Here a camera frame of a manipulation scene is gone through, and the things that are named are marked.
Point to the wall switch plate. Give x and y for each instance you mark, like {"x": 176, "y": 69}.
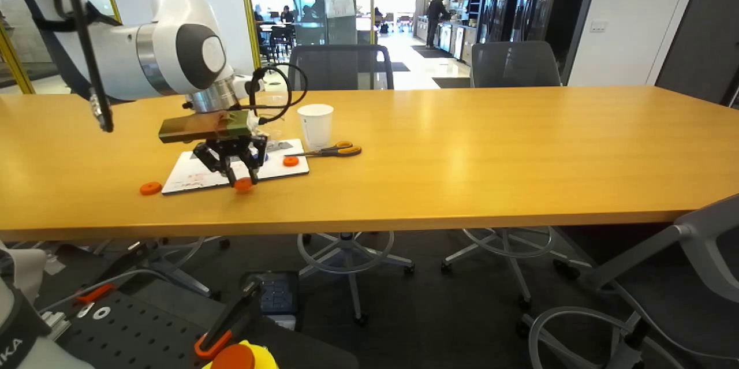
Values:
{"x": 598, "y": 26}

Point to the white paper cup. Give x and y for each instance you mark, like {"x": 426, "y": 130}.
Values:
{"x": 316, "y": 126}

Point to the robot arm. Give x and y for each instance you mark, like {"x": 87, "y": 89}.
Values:
{"x": 173, "y": 51}

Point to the grey mesh office chair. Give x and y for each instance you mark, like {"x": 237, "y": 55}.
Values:
{"x": 340, "y": 69}
{"x": 514, "y": 66}

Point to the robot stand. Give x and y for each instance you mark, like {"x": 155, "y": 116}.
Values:
{"x": 138, "y": 334}

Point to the yellow emergency stop button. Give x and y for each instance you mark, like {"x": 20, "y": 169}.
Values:
{"x": 242, "y": 356}

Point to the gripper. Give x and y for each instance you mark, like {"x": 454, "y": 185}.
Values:
{"x": 242, "y": 144}

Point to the kitchen counter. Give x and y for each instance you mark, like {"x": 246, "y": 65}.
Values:
{"x": 456, "y": 37}

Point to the black keypad box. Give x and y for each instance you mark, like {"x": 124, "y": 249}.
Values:
{"x": 278, "y": 297}

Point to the row of black refrigerators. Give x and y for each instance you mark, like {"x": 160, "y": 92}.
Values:
{"x": 519, "y": 2}

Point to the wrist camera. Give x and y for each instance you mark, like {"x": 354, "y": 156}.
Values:
{"x": 196, "y": 126}

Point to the office chair base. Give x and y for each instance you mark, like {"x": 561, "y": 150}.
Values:
{"x": 173, "y": 268}

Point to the person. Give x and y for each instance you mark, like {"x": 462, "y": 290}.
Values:
{"x": 287, "y": 14}
{"x": 436, "y": 19}

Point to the clear plastic cup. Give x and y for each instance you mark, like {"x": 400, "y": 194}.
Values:
{"x": 274, "y": 129}

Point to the small whiteboard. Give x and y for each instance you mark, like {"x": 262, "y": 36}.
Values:
{"x": 190, "y": 175}

